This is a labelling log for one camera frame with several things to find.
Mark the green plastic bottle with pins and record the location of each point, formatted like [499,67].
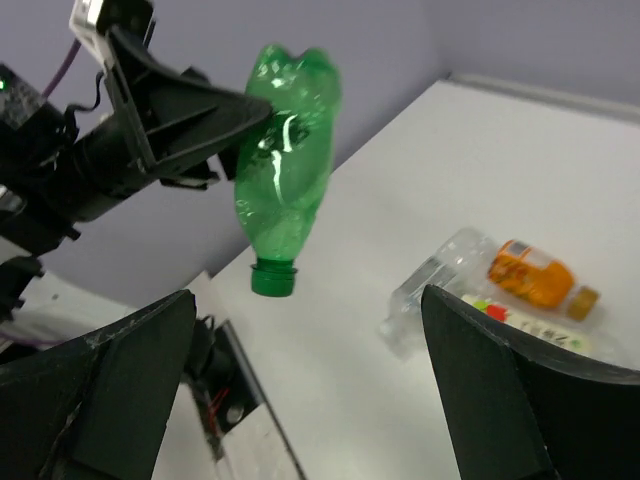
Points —
[284,167]

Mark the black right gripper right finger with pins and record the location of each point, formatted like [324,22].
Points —
[518,407]

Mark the clear bottle apple label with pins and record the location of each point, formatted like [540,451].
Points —
[557,330]

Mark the short orange juice bottle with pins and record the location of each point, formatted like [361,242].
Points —
[541,281]

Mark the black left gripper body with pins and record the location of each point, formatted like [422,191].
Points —
[84,177]

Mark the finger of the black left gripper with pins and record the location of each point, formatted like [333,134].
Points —
[173,121]
[201,170]

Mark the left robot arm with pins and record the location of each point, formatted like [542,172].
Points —
[26,220]

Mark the clear bottle blue white label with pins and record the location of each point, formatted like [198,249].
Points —
[458,266]

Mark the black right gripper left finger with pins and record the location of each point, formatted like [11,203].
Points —
[96,407]

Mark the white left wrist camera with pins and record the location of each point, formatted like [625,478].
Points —
[90,20]

